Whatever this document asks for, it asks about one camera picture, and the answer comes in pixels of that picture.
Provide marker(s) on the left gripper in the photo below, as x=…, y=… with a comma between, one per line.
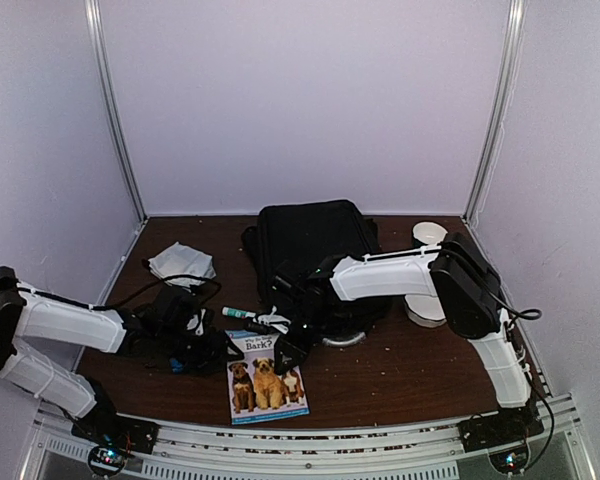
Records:
x=215, y=353

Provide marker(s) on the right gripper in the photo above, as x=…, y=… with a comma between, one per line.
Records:
x=284, y=346

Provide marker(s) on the dog picture book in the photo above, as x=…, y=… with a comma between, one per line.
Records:
x=256, y=393

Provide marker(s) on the black student backpack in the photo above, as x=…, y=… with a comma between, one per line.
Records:
x=308, y=234

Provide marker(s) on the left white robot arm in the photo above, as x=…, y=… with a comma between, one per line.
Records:
x=26, y=311

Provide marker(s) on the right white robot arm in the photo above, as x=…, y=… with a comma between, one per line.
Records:
x=456, y=278

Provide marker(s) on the black blue highlighter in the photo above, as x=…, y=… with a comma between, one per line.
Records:
x=176, y=366

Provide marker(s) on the green white glue stick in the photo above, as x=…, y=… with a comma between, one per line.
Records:
x=238, y=313

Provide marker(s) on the grey white pouch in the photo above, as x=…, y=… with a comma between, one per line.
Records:
x=181, y=265

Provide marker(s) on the white fluted ceramic bowl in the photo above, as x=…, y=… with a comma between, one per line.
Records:
x=424, y=311

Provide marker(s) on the white cup black band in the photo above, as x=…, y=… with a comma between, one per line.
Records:
x=427, y=233

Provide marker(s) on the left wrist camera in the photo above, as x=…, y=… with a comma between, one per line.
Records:
x=176, y=309

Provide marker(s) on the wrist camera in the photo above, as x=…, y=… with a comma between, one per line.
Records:
x=298, y=282
x=176, y=309

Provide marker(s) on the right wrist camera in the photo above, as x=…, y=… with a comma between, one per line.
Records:
x=298, y=282

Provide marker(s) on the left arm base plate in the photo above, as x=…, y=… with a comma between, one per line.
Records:
x=126, y=434

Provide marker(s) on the front aluminium rail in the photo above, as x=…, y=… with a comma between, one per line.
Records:
x=423, y=450

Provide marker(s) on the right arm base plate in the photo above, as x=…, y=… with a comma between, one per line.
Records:
x=486, y=432

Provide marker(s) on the left aluminium frame post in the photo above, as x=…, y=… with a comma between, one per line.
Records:
x=96, y=32

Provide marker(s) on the aluminium frame post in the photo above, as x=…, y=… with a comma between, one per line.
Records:
x=96, y=32
x=504, y=85

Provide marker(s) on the right aluminium frame post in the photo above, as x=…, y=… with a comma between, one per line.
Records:
x=504, y=85

